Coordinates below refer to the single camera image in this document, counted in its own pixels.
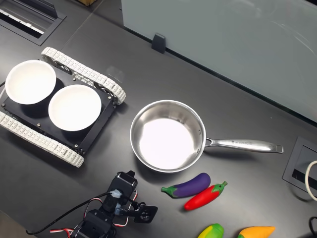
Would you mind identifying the small gripper camera board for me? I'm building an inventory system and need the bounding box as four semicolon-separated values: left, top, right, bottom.
133;203;159;224

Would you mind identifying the tracked vehicle with white tracks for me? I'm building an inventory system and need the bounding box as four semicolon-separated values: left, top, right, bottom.
0;47;126;168

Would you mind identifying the thin black cable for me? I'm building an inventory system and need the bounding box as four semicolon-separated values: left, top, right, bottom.
308;216;317;238

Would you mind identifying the frosted glass partition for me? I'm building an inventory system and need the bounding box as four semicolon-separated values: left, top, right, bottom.
120;0;317;122

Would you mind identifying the clear tape patch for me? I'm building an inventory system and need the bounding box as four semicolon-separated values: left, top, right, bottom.
107;65;124;84

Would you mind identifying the black partition clip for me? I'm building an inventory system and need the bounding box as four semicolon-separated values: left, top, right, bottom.
151;33;166;54

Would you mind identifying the yellow green toy corn cob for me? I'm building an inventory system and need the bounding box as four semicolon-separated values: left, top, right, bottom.
197;223;225;238

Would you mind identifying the red toy chilli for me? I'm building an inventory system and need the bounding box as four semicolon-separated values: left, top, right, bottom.
184;181;228;211

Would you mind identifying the black table cable hatch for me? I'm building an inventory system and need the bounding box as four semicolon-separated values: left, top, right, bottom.
282;136;317;196
0;0;67;46

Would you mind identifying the orange toy carrot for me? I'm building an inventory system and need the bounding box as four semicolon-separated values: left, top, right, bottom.
237;226;276;238

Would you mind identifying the long black gripper cable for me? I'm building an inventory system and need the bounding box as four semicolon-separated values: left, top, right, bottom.
25;192;112;236

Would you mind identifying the steel pan with long handle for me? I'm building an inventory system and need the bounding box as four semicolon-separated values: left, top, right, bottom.
129;100;284;174

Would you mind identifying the white bowl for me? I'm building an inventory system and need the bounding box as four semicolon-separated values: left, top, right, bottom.
4;59;57;105
48;84;103;131

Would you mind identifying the thick white cable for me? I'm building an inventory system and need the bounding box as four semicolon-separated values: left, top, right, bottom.
305;160;317;201

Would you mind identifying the purple toy aubergine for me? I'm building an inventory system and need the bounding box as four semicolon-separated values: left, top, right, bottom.
161;173;211;198

